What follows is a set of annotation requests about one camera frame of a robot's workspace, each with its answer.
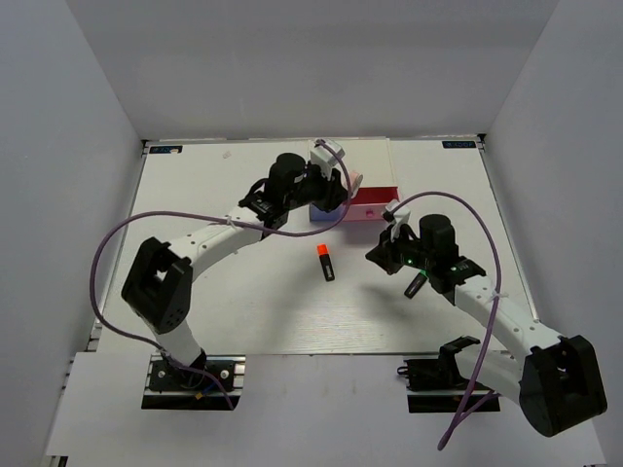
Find white drawer cabinet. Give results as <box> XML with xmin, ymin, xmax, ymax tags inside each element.
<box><xmin>306</xmin><ymin>137</ymin><xmax>396</xmax><ymax>192</ymax></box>

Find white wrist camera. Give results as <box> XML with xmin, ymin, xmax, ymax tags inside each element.
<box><xmin>310</xmin><ymin>138</ymin><xmax>346</xmax><ymax>180</ymax></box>
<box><xmin>383</xmin><ymin>199</ymin><xmax>411</xmax><ymax>241</ymax></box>

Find pink small drawer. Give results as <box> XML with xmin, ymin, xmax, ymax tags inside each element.
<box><xmin>344</xmin><ymin>186</ymin><xmax>399</xmax><ymax>222</ymax></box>

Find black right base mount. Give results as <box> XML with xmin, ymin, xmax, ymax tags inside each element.
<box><xmin>396</xmin><ymin>337</ymin><xmax>480</xmax><ymax>414</ymax></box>

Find orange cap black highlighter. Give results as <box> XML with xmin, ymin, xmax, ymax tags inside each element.
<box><xmin>316</xmin><ymin>244</ymin><xmax>336</xmax><ymax>282</ymax></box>

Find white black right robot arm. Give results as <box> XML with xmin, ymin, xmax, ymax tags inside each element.
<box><xmin>366</xmin><ymin>213</ymin><xmax>607</xmax><ymax>437</ymax></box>

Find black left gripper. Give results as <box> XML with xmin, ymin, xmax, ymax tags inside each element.
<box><xmin>285</xmin><ymin>161</ymin><xmax>351</xmax><ymax>214</ymax></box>

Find blue label sticker right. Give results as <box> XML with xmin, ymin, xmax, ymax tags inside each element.
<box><xmin>442</xmin><ymin>140</ymin><xmax>477</xmax><ymax>149</ymax></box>

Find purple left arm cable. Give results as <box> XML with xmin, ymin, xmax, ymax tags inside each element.
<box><xmin>89</xmin><ymin>138</ymin><xmax>356</xmax><ymax>409</ymax></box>

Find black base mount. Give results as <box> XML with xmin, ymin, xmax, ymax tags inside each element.
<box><xmin>396</xmin><ymin>337</ymin><xmax>480</xmax><ymax>414</ymax></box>
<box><xmin>141</xmin><ymin>354</ymin><xmax>246</xmax><ymax>412</ymax></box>

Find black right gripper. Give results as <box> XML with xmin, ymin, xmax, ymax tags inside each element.
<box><xmin>367</xmin><ymin>222</ymin><xmax>435</xmax><ymax>275</ymax></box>

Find blue label sticker left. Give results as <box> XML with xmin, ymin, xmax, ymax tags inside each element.
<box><xmin>149</xmin><ymin>145</ymin><xmax>183</xmax><ymax>155</ymax></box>

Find pink white eraser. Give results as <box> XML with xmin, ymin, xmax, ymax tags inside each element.
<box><xmin>348</xmin><ymin>171</ymin><xmax>363</xmax><ymax>198</ymax></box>

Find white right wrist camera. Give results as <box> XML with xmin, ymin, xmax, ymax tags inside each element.
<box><xmin>383</xmin><ymin>199</ymin><xmax>411</xmax><ymax>241</ymax></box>

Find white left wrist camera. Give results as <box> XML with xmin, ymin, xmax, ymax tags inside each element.
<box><xmin>310</xmin><ymin>138</ymin><xmax>346</xmax><ymax>180</ymax></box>

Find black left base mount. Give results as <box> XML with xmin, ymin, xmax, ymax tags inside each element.
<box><xmin>141</xmin><ymin>354</ymin><xmax>246</xmax><ymax>412</ymax></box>

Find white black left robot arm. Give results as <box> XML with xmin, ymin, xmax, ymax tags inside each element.
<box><xmin>122</xmin><ymin>145</ymin><xmax>358</xmax><ymax>388</ymax></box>

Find green cap black highlighter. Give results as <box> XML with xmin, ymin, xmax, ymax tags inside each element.
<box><xmin>404</xmin><ymin>271</ymin><xmax>428</xmax><ymax>300</ymax></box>

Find blue label sticker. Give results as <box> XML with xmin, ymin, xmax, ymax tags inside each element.
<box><xmin>442</xmin><ymin>140</ymin><xmax>477</xmax><ymax>149</ymax></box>
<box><xmin>149</xmin><ymin>145</ymin><xmax>183</xmax><ymax>155</ymax></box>

